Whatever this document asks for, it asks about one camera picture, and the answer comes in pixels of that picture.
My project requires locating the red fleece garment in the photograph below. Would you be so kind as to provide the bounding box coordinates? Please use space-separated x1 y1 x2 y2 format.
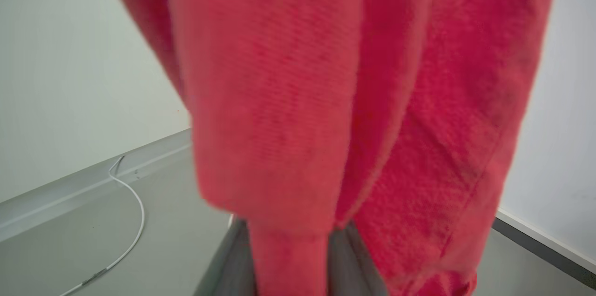
102 0 565 296

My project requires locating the thin white floor cable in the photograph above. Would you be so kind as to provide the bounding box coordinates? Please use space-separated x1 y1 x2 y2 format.
60 155 146 296

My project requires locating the grey floor skirting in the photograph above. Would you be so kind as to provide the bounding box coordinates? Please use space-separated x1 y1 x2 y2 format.
0 128 192 242

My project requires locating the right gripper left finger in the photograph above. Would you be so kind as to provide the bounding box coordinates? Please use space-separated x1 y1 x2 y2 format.
193 218 257 296

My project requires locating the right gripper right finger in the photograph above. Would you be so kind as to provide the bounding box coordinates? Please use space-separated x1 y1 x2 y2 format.
328 222 389 296

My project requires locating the white baseboard with black gap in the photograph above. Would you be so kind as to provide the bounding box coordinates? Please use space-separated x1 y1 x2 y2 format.
493 209 596 288

